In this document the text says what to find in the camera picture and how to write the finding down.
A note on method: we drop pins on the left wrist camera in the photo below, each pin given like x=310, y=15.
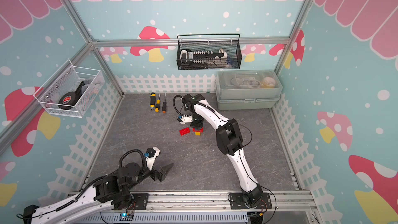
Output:
x=151, y=154

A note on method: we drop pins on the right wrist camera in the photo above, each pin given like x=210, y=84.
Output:
x=185, y=119

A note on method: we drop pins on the black tape roll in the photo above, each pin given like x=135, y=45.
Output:
x=69, y=100

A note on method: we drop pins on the orange black screwdriver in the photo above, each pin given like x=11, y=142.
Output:
x=164, y=106

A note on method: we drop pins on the black wire mesh basket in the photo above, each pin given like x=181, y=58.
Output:
x=230, y=43

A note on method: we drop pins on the red lego brick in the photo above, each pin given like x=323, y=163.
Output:
x=198, y=130
x=184, y=131

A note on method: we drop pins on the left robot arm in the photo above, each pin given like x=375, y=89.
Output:
x=108, y=192

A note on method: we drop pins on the green plastic storage box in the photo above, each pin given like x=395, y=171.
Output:
x=247, y=90

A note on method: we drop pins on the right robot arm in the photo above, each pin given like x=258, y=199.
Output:
x=195, y=110

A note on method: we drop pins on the white items in basket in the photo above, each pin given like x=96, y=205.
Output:
x=202, y=58

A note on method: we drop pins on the small yellow screwdriver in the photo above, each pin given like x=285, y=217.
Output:
x=157, y=105

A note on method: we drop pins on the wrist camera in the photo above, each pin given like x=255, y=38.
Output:
x=185, y=119
x=151, y=154

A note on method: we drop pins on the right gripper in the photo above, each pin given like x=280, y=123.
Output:
x=198, y=126

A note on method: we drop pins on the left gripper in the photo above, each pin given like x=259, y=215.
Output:
x=163, y=173

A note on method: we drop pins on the clear wall bin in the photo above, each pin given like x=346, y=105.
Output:
x=65, y=80

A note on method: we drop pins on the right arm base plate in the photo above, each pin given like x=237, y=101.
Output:
x=240, y=200

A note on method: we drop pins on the thick yellow black screwdriver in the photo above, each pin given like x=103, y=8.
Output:
x=152, y=100

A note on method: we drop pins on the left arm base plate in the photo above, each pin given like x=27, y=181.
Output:
x=131, y=202

